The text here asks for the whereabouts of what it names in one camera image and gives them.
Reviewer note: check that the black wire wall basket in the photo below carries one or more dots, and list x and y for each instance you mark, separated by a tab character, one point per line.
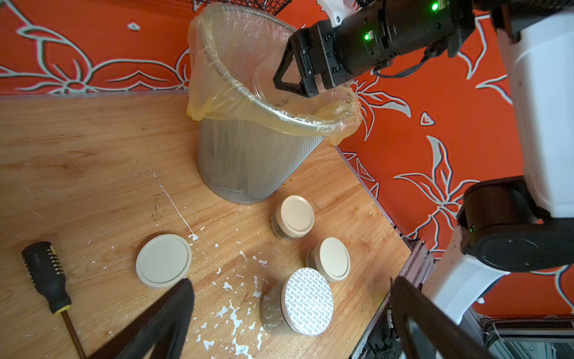
272	7

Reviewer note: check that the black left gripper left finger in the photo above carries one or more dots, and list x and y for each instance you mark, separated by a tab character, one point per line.
159	332

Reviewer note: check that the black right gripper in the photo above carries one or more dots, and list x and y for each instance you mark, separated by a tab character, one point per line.
311	52

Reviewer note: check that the beige lidded jar near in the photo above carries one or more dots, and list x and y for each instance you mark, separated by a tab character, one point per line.
331	258

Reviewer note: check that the beige lidded jar far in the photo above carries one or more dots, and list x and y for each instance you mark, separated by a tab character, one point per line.
293	218

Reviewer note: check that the silver mesh waste bin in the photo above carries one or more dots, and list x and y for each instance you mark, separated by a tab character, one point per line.
240	157

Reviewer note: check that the beige jar lid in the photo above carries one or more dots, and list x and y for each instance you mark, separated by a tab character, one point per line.
163	261

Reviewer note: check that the yellow plastic bin liner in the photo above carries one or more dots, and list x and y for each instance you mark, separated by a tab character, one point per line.
260	80

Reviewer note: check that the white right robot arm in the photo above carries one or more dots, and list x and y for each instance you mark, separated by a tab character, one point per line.
427	138

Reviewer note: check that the black handled screwdriver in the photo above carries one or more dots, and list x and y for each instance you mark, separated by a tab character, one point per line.
47	275

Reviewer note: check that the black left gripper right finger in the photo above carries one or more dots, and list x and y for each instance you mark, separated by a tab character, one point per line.
425	331

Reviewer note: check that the beige lidded jar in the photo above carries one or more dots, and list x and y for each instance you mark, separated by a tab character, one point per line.
293	218
331	258

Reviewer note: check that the jar with foil seal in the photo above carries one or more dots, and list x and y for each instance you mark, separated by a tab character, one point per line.
301	305

